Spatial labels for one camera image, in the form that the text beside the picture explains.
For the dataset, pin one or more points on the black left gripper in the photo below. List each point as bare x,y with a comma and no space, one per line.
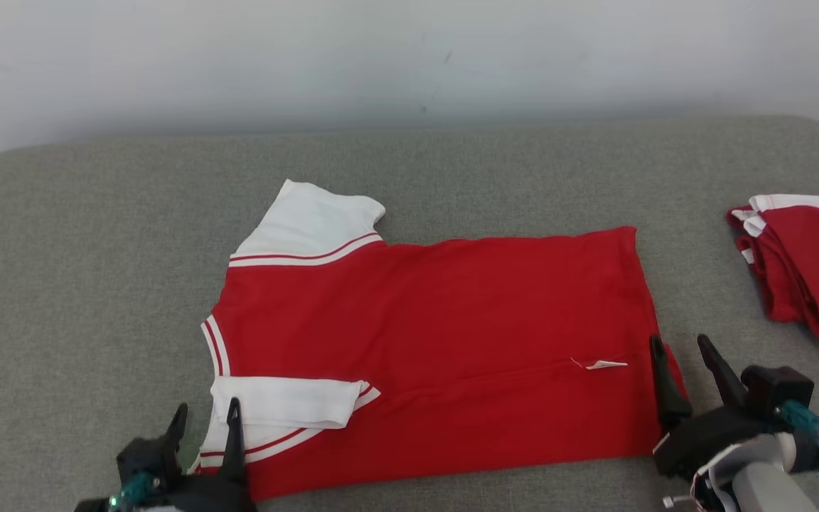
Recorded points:
203,494

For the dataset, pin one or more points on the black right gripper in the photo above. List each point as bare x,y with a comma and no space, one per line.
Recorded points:
708,434

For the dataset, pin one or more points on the red jersey pile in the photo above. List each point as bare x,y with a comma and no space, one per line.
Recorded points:
815,270

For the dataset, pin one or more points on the red white jersey shirt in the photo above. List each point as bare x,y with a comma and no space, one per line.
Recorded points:
438,341

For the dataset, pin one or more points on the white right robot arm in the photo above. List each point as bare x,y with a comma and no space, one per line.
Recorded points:
765,483

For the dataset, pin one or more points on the grey fabric sofa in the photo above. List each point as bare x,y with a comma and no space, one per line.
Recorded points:
97,284

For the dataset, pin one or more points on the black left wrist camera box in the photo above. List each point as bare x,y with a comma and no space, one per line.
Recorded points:
143,455

